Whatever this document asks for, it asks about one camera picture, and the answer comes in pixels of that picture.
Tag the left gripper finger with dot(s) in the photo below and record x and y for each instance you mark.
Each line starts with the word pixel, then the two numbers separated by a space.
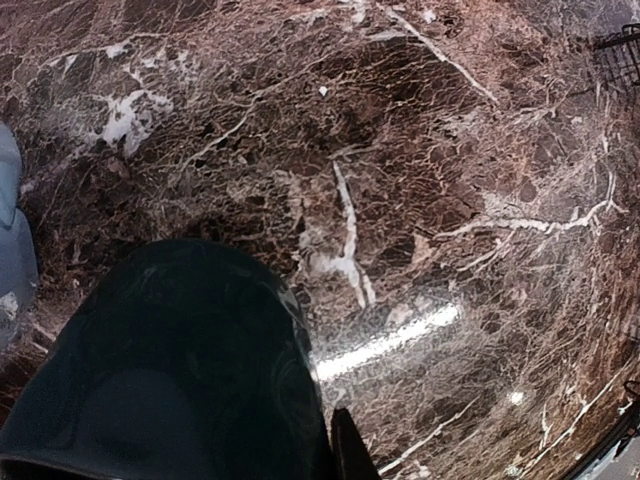
pixel 352 458

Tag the dark green cup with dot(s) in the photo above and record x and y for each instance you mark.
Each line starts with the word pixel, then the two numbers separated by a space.
pixel 189 360

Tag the light blue mug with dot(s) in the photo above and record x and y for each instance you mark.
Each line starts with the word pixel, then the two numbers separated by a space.
pixel 19 271

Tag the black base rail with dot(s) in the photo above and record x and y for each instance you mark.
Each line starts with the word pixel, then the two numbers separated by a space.
pixel 586 431

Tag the black wire dish rack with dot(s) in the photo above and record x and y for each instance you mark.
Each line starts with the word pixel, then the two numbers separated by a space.
pixel 617 56

